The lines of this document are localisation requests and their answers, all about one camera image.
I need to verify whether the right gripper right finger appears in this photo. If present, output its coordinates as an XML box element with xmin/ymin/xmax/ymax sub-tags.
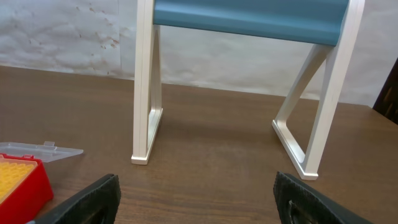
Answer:
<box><xmin>272</xmin><ymin>170</ymin><xmax>374</xmax><ymax>224</ymax></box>

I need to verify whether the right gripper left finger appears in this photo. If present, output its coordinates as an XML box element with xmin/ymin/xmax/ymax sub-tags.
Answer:
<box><xmin>26</xmin><ymin>173</ymin><xmax>122</xmax><ymax>224</ymax></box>

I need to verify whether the red and yellow tip box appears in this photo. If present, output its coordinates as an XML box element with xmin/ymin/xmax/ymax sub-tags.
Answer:
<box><xmin>0</xmin><ymin>141</ymin><xmax>84</xmax><ymax>224</ymax></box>

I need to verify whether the white and blue stand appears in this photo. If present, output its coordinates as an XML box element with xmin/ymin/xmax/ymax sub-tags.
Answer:
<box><xmin>131</xmin><ymin>0</ymin><xmax>366</xmax><ymax>181</ymax></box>

